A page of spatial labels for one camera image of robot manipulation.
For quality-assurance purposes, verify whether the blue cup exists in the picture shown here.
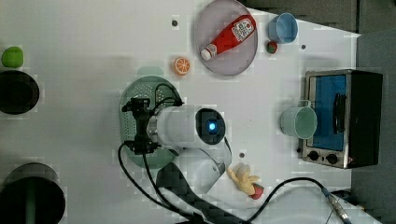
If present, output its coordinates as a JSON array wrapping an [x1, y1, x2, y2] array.
[[268, 13, 298, 44]]

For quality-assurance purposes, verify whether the peeled banana toy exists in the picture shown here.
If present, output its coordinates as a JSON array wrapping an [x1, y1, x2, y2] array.
[[227, 163, 260, 196]]

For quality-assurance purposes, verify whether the black cylinder upper left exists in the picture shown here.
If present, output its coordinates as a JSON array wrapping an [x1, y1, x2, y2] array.
[[0, 70, 39, 115]]

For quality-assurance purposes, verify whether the black camera box with cable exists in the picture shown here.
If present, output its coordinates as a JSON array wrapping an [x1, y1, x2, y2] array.
[[128, 82, 183, 115]]

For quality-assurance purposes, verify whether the small red strawberry toy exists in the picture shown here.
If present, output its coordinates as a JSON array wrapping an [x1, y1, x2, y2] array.
[[266, 41, 277, 54]]

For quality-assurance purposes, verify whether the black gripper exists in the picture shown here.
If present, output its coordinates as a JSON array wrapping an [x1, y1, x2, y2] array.
[[121, 98, 159, 155]]

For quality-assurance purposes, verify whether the mint green mug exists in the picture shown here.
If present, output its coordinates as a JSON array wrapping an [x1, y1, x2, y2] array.
[[279, 100, 318, 139]]

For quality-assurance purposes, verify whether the red ketchup bottle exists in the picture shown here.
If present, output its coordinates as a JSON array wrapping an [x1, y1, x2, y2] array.
[[200, 15, 256, 61]]

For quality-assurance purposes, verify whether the black cylinder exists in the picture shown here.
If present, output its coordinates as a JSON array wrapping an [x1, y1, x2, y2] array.
[[0, 70, 39, 115], [0, 162, 66, 224]]

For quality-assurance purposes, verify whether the grey round plate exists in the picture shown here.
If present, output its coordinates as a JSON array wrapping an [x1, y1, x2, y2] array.
[[193, 0, 259, 76]]

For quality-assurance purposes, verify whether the orange slice toy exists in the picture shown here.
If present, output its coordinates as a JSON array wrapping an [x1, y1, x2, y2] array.
[[173, 57, 191, 76]]

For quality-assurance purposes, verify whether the black cylinder lower left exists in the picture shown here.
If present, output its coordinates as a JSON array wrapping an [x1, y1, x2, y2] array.
[[0, 162, 66, 224]]

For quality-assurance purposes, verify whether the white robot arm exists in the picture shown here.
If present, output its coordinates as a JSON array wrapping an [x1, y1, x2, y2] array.
[[120, 97, 244, 224]]

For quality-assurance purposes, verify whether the mint green strainer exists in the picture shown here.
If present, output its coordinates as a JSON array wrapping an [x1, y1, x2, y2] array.
[[119, 66, 178, 169]]

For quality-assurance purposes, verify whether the green round toy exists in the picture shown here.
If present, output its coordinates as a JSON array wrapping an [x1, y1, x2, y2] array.
[[1, 47, 24, 68]]

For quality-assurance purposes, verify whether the grey cable with metal connector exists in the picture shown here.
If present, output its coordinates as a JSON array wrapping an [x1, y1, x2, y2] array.
[[242, 176, 353, 224]]

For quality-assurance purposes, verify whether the black toaster oven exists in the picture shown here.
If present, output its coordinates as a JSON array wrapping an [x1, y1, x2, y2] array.
[[302, 69, 383, 169]]

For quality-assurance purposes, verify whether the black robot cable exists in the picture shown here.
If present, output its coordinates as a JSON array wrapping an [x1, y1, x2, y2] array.
[[117, 141, 200, 222]]

